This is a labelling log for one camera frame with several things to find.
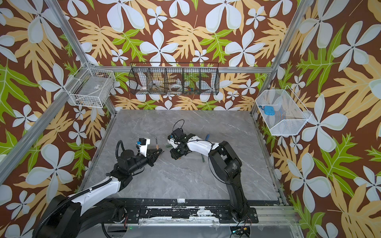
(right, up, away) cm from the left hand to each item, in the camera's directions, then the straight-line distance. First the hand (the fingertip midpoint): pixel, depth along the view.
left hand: (160, 148), depth 80 cm
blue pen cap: (+29, +4, +24) cm, 38 cm away
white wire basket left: (-42, +35, +5) cm, 55 cm away
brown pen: (-1, +2, -3) cm, 4 cm away
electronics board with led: (+44, -40, -8) cm, 59 cm away
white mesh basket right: (+68, +19, +2) cm, 71 cm away
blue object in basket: (+62, +21, +5) cm, 66 cm away
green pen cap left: (+2, -1, +20) cm, 21 cm away
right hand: (+6, -6, +14) cm, 16 cm away
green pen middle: (+25, -9, +15) cm, 31 cm away
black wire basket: (+6, +44, +17) cm, 47 cm away
